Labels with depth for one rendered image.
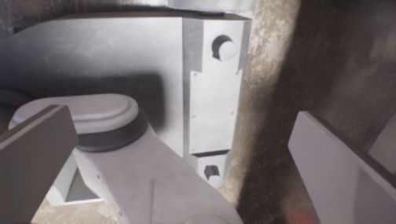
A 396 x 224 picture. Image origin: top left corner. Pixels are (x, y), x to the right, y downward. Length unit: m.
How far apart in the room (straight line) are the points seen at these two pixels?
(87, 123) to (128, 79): 0.17
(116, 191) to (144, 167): 0.05
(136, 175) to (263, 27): 0.57
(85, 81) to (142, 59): 0.13
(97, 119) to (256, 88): 0.56
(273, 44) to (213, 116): 0.34
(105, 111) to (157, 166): 0.12
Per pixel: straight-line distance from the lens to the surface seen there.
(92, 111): 0.37
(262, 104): 0.81
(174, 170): 0.30
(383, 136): 0.50
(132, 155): 0.34
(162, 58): 0.46
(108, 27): 0.46
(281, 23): 0.73
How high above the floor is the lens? 0.61
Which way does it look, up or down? 57 degrees down
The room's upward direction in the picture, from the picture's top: 159 degrees clockwise
